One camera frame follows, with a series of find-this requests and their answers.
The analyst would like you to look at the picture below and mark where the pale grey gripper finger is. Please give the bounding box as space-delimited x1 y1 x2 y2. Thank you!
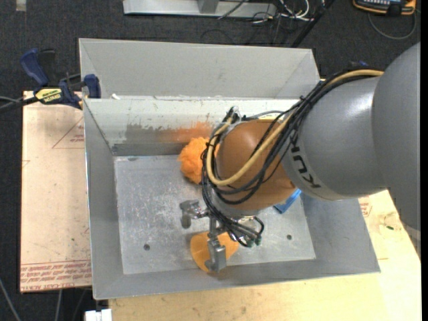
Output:
204 238 229 274
179 199 210 230

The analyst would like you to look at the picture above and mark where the orange plastic cup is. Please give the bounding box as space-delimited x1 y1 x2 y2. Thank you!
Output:
189 230 241 274

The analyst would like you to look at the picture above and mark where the grey metal bin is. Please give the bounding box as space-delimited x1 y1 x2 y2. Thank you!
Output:
78 37 381 301

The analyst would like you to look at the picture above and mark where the orange fluffy cloth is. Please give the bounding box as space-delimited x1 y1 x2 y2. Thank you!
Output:
177 136 220 185

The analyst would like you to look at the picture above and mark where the blue sponge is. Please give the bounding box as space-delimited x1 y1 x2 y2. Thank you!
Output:
273 188 302 215

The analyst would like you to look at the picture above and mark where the brown cardboard board, red print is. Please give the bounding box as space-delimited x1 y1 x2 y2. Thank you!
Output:
19 90 93 294

